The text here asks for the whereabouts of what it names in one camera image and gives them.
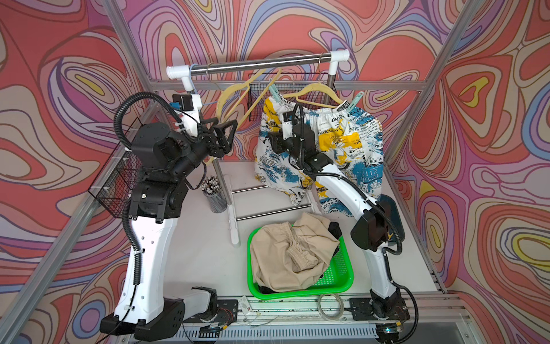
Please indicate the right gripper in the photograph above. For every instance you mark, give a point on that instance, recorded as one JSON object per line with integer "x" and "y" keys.
{"x": 276, "y": 142}

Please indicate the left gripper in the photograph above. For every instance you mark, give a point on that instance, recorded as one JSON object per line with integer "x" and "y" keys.
{"x": 218, "y": 150}

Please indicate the yellow hanger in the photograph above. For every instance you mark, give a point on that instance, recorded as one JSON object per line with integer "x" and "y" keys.
{"x": 319, "y": 94}
{"x": 231, "y": 98}

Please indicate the light blue wire hanger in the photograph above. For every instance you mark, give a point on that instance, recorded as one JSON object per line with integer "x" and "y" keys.
{"x": 194, "y": 79}

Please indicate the beige shorts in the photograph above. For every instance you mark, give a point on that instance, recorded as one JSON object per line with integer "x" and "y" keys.
{"x": 290, "y": 257}

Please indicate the black shorts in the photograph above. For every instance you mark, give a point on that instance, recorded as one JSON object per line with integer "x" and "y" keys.
{"x": 334, "y": 230}

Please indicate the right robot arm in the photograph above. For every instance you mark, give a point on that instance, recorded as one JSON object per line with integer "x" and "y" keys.
{"x": 373, "y": 232}

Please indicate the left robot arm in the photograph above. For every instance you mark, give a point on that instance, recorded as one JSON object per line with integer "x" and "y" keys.
{"x": 168, "y": 154}

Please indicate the printed white blue yellow shorts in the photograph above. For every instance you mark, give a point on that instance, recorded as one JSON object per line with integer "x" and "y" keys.
{"x": 348, "y": 135}

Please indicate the yellow hanger front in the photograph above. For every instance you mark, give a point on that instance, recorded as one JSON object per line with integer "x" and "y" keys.
{"x": 319, "y": 94}

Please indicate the green clothespin on printed shorts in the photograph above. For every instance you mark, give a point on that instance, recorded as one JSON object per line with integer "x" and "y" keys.
{"x": 353, "y": 102}

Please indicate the cup of pens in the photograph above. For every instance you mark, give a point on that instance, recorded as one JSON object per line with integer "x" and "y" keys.
{"x": 212, "y": 191}

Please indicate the green clothespin near rack top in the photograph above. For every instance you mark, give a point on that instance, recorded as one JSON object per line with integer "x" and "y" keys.
{"x": 273, "y": 89}

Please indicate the clothes rack with steel bar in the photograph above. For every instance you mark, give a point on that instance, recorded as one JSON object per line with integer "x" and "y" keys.
{"x": 182, "y": 72}

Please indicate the dark teal clothespin bin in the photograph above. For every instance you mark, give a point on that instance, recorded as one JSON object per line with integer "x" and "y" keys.
{"x": 391, "y": 210}

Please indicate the green plastic basket tray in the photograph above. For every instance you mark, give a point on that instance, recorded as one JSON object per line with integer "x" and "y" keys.
{"x": 337, "y": 278}

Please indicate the clear tape roll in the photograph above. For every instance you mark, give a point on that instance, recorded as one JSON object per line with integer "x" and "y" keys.
{"x": 330, "y": 307}

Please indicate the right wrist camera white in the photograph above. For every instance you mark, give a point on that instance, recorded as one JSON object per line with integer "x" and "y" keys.
{"x": 288, "y": 127}

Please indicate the black wire basket back wall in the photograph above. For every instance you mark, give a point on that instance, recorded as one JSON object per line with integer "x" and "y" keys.
{"x": 286, "y": 86}

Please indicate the black wire basket wall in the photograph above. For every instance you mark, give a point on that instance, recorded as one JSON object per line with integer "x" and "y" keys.
{"x": 286, "y": 86}
{"x": 113, "y": 185}

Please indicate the black wire basket left wall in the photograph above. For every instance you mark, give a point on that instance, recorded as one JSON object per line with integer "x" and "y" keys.
{"x": 113, "y": 185}

